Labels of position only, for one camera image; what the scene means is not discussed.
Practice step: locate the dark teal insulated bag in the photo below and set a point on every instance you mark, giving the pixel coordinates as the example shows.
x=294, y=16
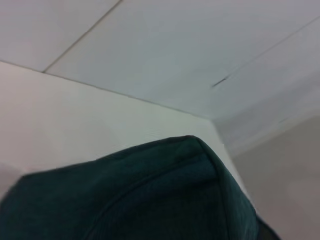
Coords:
x=130, y=195

